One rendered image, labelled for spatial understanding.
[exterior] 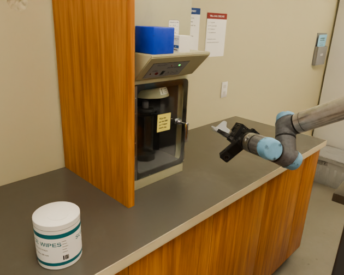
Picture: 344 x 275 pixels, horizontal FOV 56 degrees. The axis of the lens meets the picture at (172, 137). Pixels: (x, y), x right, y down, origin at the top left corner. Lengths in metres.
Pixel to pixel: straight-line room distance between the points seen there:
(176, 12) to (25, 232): 0.97
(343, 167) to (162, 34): 2.92
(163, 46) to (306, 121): 0.57
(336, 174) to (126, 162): 2.92
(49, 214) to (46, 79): 0.71
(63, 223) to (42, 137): 0.69
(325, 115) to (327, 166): 2.64
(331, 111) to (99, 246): 0.88
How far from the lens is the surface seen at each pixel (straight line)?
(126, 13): 1.09
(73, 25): 1.36
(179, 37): 1.27
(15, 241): 1.20
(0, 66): 1.46
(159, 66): 1.20
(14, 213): 1.34
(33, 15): 1.50
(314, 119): 1.23
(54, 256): 1.02
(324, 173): 3.89
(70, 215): 0.99
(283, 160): 1.22
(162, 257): 1.26
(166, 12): 1.32
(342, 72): 4.06
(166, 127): 1.39
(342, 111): 1.20
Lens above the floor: 1.62
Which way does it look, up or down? 20 degrees down
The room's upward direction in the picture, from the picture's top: 2 degrees clockwise
